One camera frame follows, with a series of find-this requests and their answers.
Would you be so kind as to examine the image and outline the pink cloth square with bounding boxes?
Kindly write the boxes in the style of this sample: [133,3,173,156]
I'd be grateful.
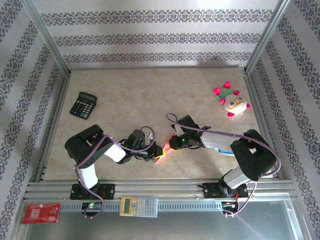
[155,134,176,165]

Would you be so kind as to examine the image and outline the metal sheet tray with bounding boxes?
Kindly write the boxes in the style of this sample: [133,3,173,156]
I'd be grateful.
[23,199,305,240]

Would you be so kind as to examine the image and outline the blue and white packet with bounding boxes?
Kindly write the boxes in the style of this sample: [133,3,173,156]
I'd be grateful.
[216,147,236,157]

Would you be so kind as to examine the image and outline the white and pink plush toy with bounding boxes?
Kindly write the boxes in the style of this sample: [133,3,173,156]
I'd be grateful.
[213,81,252,118]

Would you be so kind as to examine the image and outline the beige scientific calculator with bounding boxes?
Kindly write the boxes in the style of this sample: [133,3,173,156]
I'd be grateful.
[119,196,159,218]

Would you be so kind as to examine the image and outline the black desk calculator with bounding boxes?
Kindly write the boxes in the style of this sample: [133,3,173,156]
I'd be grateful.
[69,91,98,120]

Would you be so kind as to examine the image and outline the small circuit board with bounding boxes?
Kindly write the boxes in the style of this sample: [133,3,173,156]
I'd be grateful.
[222,201,240,210]
[81,201,103,211]

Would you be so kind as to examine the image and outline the red packet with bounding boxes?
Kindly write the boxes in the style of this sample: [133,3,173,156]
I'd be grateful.
[19,202,61,225]

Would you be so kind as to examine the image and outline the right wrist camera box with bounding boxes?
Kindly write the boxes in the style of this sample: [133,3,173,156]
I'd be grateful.
[171,123,182,137]

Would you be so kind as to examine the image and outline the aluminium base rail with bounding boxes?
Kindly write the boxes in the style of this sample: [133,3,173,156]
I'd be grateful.
[23,178,297,202]

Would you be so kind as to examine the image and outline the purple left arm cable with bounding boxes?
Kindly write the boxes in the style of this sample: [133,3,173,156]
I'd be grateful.
[73,125,155,220]

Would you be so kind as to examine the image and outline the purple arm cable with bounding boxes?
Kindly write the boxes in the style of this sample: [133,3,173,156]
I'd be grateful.
[166,112,283,218]
[73,125,155,220]

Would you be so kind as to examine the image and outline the grey slotted cable duct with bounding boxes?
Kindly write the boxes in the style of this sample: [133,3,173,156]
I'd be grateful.
[59,201,226,213]

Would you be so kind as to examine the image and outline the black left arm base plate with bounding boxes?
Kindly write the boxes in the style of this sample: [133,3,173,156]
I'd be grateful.
[70,183,116,200]

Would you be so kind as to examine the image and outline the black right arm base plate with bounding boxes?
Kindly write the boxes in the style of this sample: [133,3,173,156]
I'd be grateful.
[202,182,249,200]

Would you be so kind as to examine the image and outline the aluminium rear rail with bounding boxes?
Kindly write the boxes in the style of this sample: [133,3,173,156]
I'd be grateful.
[68,65,247,72]

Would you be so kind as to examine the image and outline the aluminium side rail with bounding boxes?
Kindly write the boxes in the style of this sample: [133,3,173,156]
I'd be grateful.
[33,71,72,182]
[243,71,286,181]

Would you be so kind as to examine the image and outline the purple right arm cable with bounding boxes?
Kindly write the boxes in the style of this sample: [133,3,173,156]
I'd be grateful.
[166,112,283,218]

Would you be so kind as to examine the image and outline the aluminium frame post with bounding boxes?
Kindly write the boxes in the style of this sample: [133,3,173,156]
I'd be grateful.
[24,0,72,76]
[244,0,295,75]

